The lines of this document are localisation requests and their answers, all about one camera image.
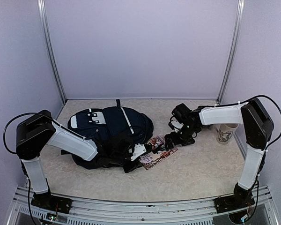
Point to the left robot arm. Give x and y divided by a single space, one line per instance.
40 129

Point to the left aluminium frame post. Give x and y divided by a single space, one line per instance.
49 47

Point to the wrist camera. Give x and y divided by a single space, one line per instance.
174 124
139 150

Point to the front aluminium rail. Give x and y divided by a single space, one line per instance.
85 211

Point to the right aluminium frame post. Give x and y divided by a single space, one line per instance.
232 50

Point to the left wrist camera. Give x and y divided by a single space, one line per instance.
139 150

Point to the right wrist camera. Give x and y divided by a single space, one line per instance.
174 124

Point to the illustrated floral cover book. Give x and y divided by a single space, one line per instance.
157 152

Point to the aluminium frame post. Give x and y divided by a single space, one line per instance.
232 50
49 47

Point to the navy blue backpack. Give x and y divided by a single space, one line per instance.
101 125

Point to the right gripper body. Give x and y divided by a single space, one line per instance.
185 137

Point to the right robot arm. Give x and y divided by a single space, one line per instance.
258 126

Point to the white patterned mug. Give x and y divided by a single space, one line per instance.
225 133

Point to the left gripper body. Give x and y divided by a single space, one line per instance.
117 159

